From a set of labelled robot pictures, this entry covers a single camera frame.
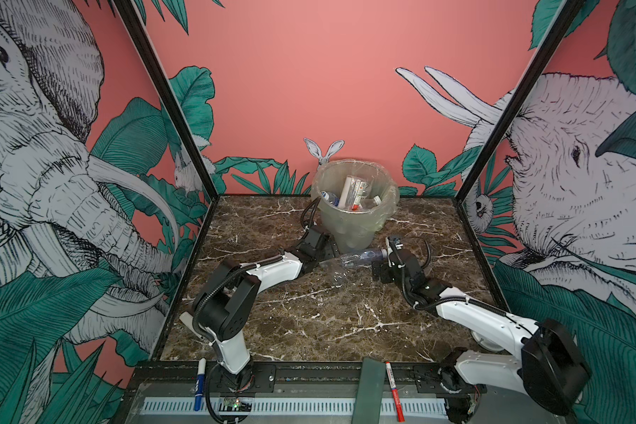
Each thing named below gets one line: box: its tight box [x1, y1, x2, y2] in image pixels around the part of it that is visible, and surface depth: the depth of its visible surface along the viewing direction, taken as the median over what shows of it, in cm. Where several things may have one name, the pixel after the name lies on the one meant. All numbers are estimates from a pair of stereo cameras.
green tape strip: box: [351, 356, 387, 424], surface depth 73 cm
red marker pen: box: [385, 361, 405, 423], surface depth 73 cm
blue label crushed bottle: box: [320, 190, 341, 207], surface depth 94 cm
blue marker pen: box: [194, 356, 207, 412], surface depth 73 cm
